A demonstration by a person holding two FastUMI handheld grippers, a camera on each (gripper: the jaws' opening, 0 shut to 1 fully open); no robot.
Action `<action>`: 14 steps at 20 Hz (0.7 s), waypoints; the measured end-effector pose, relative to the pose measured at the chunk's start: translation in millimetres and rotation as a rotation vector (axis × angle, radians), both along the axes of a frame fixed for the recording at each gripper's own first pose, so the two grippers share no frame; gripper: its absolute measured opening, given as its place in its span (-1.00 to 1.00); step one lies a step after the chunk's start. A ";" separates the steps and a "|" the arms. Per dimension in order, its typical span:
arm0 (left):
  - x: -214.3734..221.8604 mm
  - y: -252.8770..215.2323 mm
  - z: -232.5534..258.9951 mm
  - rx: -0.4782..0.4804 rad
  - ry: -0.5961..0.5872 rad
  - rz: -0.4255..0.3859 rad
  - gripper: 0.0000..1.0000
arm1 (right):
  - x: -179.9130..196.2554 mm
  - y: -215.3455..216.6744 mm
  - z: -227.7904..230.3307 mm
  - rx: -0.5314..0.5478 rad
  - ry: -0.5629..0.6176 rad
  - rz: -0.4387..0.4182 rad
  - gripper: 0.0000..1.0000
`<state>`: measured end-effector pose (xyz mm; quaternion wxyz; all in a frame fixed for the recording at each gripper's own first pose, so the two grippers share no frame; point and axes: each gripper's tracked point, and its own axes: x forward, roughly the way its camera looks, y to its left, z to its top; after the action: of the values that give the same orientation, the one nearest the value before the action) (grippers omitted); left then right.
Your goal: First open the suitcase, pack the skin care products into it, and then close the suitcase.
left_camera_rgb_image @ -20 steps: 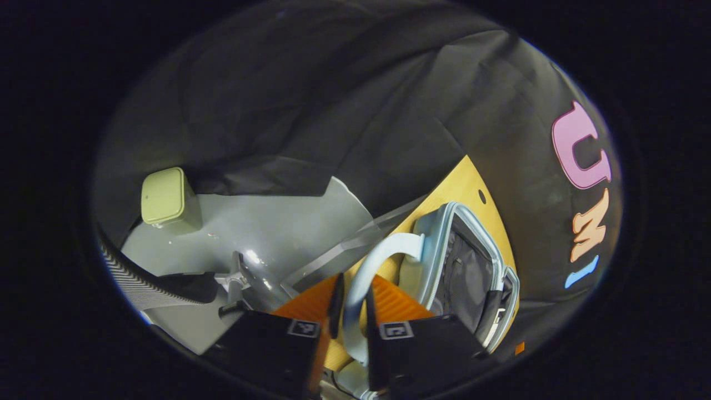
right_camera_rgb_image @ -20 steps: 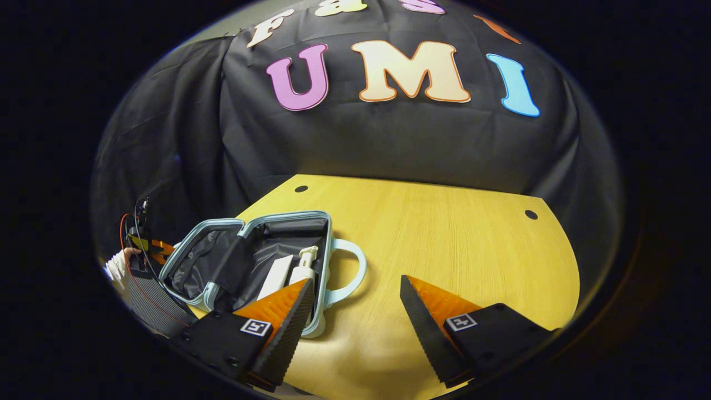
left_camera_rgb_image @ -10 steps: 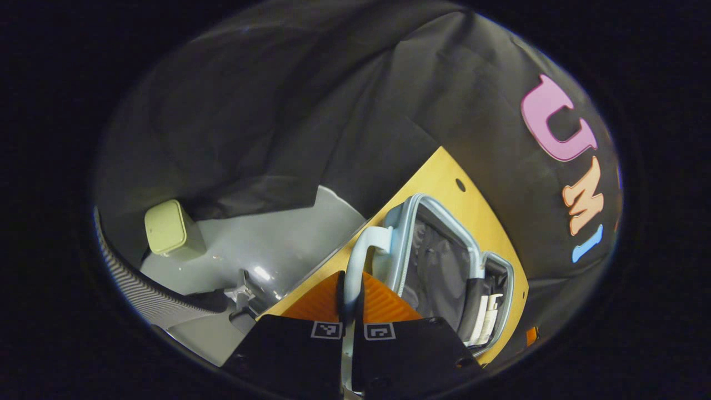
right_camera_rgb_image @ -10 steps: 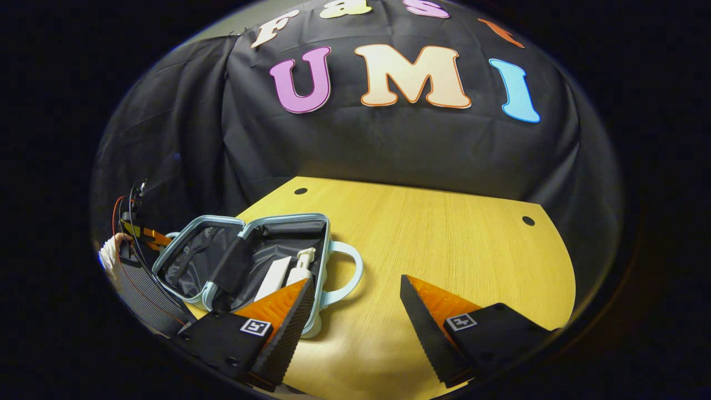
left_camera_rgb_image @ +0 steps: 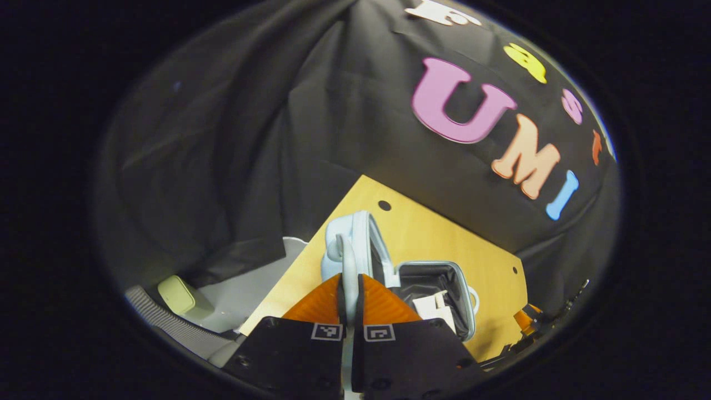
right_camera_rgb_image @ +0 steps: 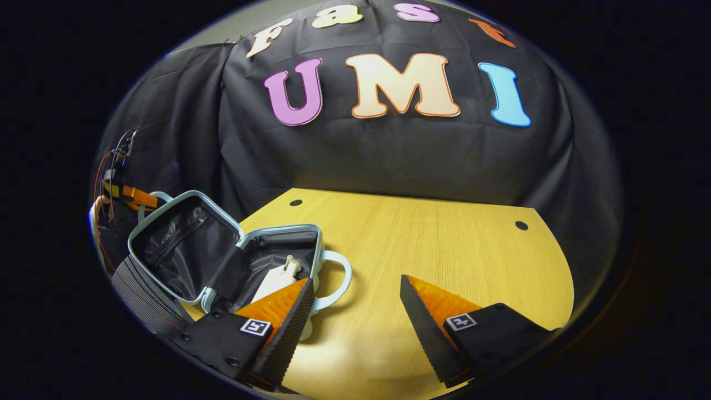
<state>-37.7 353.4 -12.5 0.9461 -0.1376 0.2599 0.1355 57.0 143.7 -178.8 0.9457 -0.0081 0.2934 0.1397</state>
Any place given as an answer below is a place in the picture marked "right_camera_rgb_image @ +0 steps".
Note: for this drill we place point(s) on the pale blue small suitcase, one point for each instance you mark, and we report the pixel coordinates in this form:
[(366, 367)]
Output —
[(183, 250)]

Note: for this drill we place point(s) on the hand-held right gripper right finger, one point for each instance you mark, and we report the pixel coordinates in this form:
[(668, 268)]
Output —
[(425, 333)]

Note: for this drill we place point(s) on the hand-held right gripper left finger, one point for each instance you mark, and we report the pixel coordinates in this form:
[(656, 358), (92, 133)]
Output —
[(289, 333)]

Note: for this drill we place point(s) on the black backdrop cloth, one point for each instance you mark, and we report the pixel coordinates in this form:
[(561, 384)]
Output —
[(389, 155)]

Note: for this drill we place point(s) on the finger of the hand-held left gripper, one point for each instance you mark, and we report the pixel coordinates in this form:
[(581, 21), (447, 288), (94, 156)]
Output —
[(139, 196)]

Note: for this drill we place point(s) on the white pump bottle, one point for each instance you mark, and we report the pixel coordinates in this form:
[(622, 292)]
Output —
[(275, 283)]

